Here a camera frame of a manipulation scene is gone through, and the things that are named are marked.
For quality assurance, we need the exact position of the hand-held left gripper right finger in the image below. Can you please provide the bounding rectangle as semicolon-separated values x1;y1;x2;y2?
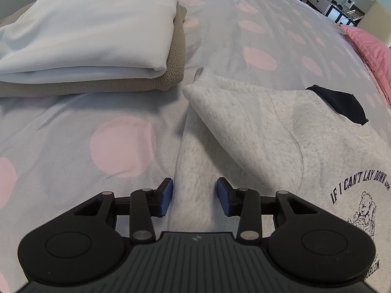
216;177;325;245

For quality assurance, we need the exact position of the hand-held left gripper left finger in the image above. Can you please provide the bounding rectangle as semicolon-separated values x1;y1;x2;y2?
65;178;174;245

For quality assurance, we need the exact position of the grey printed sweatshirt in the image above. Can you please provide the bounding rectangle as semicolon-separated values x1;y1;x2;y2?
174;67;391;281

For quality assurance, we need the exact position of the pink dotted grey bed sheet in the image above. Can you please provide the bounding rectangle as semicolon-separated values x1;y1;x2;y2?
0;0;391;293

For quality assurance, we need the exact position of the tan folded fleece blanket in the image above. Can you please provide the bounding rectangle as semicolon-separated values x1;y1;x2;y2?
0;1;187;98

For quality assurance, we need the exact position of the white folded cloth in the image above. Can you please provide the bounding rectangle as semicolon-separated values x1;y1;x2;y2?
0;0;182;83

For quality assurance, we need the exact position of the pink pillow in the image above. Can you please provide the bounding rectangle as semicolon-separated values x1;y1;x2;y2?
340;24;391;104

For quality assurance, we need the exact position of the white storage shelf unit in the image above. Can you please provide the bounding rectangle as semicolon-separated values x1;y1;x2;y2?
302;0;365;26

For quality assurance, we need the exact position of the beige padded headboard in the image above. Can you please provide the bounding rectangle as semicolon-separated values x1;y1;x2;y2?
357;0;391;46

